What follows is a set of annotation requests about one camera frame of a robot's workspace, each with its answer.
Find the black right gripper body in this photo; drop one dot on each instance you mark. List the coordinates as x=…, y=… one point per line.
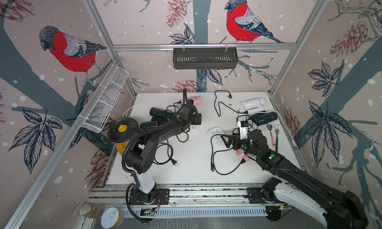
x=238, y=142

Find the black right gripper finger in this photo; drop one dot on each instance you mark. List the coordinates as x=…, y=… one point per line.
x=226, y=137
x=228, y=143

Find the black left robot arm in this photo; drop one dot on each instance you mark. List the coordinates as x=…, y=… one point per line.
x=138, y=156

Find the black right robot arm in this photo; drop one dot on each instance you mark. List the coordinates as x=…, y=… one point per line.
x=289, y=184

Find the pink hair dryer near arm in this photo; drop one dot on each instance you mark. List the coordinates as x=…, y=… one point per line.
x=242, y=154

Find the white power strip right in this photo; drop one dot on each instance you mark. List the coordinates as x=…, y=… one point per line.
x=215, y=134

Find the white power strip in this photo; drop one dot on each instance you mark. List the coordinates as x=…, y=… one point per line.
x=194, y=128
x=215, y=134

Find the dark green folding hair dryer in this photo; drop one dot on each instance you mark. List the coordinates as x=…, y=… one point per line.
x=262, y=118

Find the white power strip left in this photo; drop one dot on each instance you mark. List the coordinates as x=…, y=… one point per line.
x=194, y=128

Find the white folding hair dryer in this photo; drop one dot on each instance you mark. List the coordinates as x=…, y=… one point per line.
x=253, y=103

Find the pink folding hair dryer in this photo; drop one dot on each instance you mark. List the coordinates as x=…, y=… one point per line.
x=194, y=100

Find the dark green small hair dryer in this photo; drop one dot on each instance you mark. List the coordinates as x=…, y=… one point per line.
x=160, y=114

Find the green copper long hair dryer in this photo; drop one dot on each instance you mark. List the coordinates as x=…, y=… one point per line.
x=148, y=125

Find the yellow pot with glass lid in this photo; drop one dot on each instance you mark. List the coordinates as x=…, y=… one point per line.
x=121, y=132

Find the white lidded tin can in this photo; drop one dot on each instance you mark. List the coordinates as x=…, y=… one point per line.
x=111, y=218

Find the glass jar with lid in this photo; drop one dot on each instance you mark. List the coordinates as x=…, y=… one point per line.
x=91, y=210

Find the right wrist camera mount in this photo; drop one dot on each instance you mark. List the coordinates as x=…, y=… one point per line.
x=243, y=128

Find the silver spoon pink handle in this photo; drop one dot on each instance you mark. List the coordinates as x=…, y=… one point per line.
x=270, y=128

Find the silver fork dark handle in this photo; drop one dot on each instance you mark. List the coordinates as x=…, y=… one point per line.
x=277, y=130

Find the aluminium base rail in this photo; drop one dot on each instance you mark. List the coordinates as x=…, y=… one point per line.
x=192, y=201

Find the black hanging wall basket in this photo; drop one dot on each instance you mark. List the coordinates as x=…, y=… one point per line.
x=205, y=58

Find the white wire basket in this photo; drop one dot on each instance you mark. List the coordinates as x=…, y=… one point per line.
x=97, y=117

